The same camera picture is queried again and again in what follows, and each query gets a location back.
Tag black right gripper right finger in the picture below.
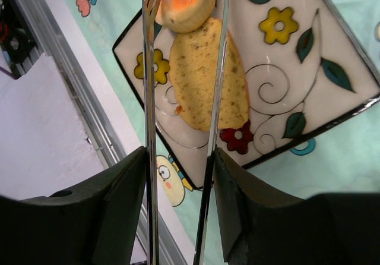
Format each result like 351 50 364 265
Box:
214 149 379 264

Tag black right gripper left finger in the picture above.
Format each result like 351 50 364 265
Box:
1 147 147 264

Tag sliced bread piece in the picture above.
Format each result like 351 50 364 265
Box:
168 18 249 131

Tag orange round bun bottom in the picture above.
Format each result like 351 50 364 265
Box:
156 0 216 33

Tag metal tongs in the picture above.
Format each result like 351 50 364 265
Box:
141 0 229 264

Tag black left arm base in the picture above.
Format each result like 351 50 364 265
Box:
1 0 41 80

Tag mint green cartoon placemat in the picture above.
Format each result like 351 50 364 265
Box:
55 0 380 265

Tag square floral ceramic plate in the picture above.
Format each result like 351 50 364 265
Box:
113 0 379 188

